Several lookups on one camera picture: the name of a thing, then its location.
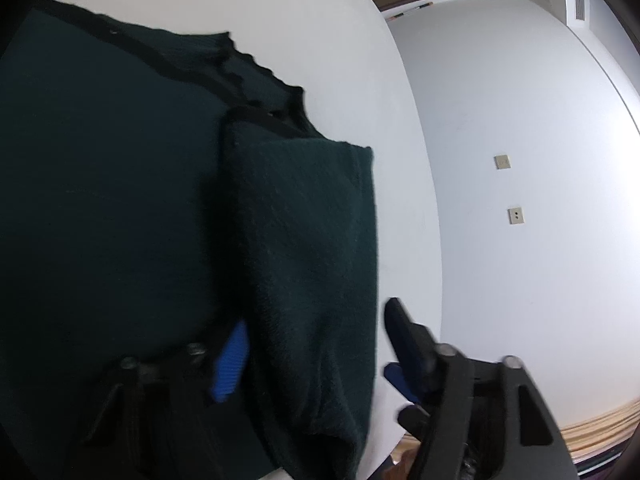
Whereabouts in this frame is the dark green knit sweater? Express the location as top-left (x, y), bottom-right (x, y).
top-left (1, 0), bottom-right (378, 479)

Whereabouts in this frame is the beige wall socket plate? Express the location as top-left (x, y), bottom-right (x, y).
top-left (508, 207), bottom-right (524, 226)

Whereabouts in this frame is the beige wall switch plate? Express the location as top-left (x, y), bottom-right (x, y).
top-left (494, 154), bottom-right (511, 170)

